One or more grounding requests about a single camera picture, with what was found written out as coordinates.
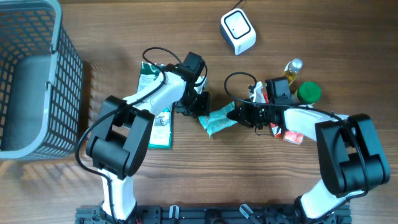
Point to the green lid white jar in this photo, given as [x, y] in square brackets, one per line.
[308, 93]

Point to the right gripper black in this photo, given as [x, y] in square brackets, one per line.
[244, 110]

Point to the red white toothpaste box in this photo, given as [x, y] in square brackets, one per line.
[275, 129]

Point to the red white Kleenex tissue pack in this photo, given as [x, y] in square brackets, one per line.
[293, 137]

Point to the black mounting rail base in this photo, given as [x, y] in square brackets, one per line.
[174, 214]

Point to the teal toothbrush package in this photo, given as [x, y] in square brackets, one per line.
[217, 120]

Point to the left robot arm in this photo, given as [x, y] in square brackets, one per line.
[120, 137]

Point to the grey plastic shopping basket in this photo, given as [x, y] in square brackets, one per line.
[41, 82]

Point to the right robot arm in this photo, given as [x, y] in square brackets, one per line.
[351, 158]

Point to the clear Vim dish soap bottle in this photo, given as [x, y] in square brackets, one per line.
[292, 69]

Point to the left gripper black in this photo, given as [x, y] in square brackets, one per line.
[199, 106]

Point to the green white sponge package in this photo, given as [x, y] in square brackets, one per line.
[161, 135]

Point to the white barcode scanner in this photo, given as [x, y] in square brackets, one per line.
[237, 31]

